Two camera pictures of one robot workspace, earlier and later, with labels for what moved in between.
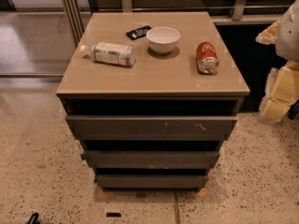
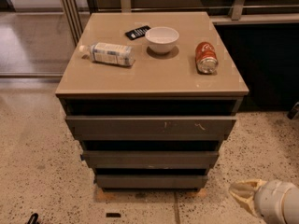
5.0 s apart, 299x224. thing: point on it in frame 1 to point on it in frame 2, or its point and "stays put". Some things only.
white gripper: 289,35 to 270,200
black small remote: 135,34 stays put
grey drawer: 151,181 stays put
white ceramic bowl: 163,39 stays put
